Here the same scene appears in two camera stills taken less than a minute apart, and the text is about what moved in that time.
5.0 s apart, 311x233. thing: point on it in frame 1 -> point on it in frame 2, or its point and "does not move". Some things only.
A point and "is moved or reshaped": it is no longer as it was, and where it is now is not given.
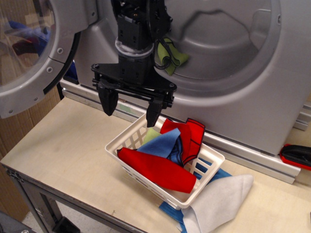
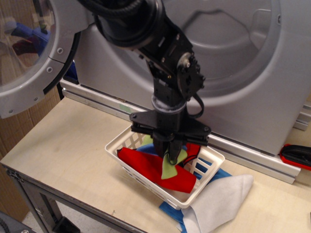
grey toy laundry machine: x=248 y=72 does not move
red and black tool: x=298 y=155 does not move
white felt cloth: x=216 y=198 does not move
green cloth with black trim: x=175 y=58 is moved or reshaped
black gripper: x=136 y=76 -> x=169 y=118
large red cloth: x=158 y=170 does not move
